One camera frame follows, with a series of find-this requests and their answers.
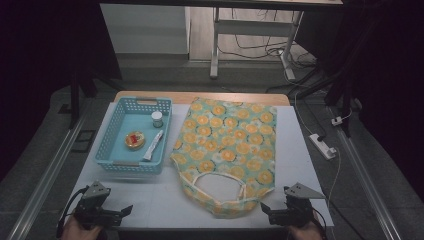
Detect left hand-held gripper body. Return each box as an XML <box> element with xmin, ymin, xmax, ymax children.
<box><xmin>73</xmin><ymin>180</ymin><xmax>116</xmax><ymax>228</ymax></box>

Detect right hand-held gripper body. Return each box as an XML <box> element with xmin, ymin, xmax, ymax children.
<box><xmin>283</xmin><ymin>182</ymin><xmax>326</xmax><ymax>228</ymax></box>

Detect white tube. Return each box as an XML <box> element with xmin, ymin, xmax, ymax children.
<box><xmin>142</xmin><ymin>129</ymin><xmax>165</xmax><ymax>162</ymax></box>

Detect small orange toy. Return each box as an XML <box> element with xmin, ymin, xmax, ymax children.
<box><xmin>124</xmin><ymin>130</ymin><xmax>146</xmax><ymax>150</ymax></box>

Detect blue plastic basket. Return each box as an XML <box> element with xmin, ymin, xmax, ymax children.
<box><xmin>93</xmin><ymin>96</ymin><xmax>174</xmax><ymax>176</ymax></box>

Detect orange-print green cloth bag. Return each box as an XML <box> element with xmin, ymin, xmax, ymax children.
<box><xmin>169</xmin><ymin>96</ymin><xmax>278</xmax><ymax>220</ymax></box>

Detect small white-capped bottle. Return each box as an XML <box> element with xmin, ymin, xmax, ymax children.
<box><xmin>151</xmin><ymin>110</ymin><xmax>164</xmax><ymax>129</ymax></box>

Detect person's right hand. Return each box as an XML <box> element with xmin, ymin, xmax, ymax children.
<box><xmin>287</xmin><ymin>212</ymin><xmax>325</xmax><ymax>240</ymax></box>

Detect person's left hand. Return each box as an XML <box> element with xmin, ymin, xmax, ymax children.
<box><xmin>60</xmin><ymin>216</ymin><xmax>105</xmax><ymax>240</ymax></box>

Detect white table mat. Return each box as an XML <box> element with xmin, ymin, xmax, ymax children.
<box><xmin>57</xmin><ymin>102</ymin><xmax>335</xmax><ymax>230</ymax></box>

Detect white power strip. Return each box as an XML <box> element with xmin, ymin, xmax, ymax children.
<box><xmin>308</xmin><ymin>133</ymin><xmax>338</xmax><ymax>161</ymax></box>

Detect black metal stand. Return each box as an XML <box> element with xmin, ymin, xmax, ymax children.
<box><xmin>323</xmin><ymin>19</ymin><xmax>363</xmax><ymax>138</ymax></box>
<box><xmin>68</xmin><ymin>59</ymin><xmax>125</xmax><ymax>131</ymax></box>

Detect white-legged desk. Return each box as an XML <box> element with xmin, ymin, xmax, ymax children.
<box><xmin>99</xmin><ymin>0</ymin><xmax>344</xmax><ymax>81</ymax></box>

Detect right hand-held gripper cable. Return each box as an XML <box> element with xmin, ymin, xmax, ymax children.
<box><xmin>311</xmin><ymin>205</ymin><xmax>330</xmax><ymax>240</ymax></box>

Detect hand-held gripper cable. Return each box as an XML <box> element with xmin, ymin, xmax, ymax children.
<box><xmin>55</xmin><ymin>186</ymin><xmax>90</xmax><ymax>240</ymax></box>
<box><xmin>311</xmin><ymin>205</ymin><xmax>330</xmax><ymax>240</ymax></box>

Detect left hand-held gripper cable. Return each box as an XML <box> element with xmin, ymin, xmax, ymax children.
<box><xmin>55</xmin><ymin>186</ymin><xmax>90</xmax><ymax>240</ymax></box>

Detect metal floor rail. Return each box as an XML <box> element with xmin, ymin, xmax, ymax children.
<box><xmin>328</xmin><ymin>106</ymin><xmax>404</xmax><ymax>240</ymax></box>
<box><xmin>6</xmin><ymin>113</ymin><xmax>88</xmax><ymax>240</ymax></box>

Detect white power cable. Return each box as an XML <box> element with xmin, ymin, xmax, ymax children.
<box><xmin>283</xmin><ymin>68</ymin><xmax>354</xmax><ymax>240</ymax></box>

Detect thick black floor cables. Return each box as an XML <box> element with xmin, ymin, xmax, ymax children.
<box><xmin>264</xmin><ymin>66</ymin><xmax>334</xmax><ymax>101</ymax></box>

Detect thin black floor cables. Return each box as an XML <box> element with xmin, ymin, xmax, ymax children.
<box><xmin>218</xmin><ymin>8</ymin><xmax>318</xmax><ymax>69</ymax></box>

